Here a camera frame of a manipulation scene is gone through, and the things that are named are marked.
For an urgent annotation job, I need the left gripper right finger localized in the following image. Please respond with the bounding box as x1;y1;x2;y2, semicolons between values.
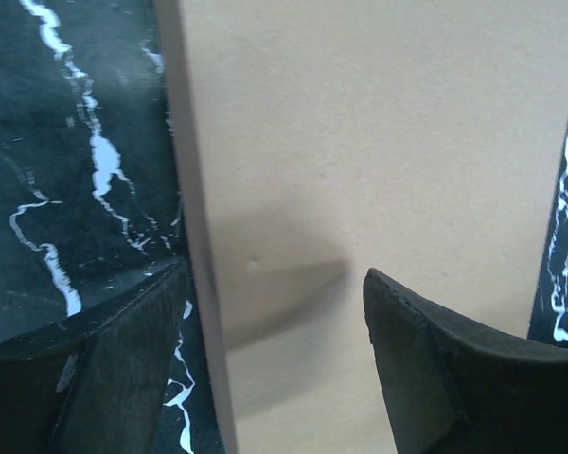
363;269;568;453

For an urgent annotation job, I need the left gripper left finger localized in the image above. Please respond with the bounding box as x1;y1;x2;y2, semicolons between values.
0;259;187;453

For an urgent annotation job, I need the large cardboard box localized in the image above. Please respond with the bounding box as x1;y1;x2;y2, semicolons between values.
179;1;568;453

